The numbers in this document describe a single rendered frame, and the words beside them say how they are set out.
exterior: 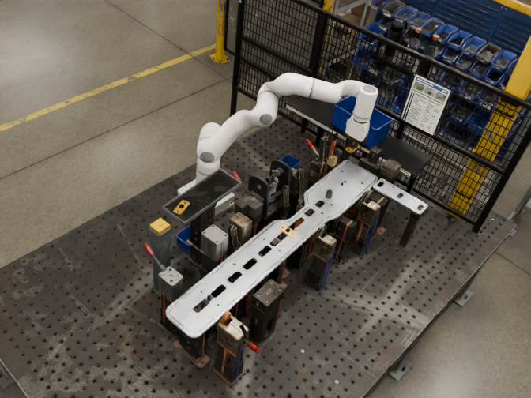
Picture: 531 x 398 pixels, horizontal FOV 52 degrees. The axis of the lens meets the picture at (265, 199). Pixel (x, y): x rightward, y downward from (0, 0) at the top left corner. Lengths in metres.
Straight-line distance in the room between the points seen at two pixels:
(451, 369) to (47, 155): 3.28
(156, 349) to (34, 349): 0.51
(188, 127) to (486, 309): 2.74
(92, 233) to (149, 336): 0.71
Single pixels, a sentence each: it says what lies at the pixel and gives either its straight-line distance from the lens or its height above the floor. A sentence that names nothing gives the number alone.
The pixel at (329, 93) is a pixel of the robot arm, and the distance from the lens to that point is 2.46.
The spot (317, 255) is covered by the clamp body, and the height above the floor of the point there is 0.93.
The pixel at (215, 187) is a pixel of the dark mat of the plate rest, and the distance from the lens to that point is 2.48.
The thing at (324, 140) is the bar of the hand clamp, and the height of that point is 1.21.
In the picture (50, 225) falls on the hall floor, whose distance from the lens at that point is 4.00.
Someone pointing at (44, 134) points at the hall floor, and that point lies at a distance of 4.77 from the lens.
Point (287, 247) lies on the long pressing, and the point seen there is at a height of 1.00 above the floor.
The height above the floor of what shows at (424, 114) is 1.25.
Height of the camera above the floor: 2.86
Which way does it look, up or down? 44 degrees down
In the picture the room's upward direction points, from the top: 9 degrees clockwise
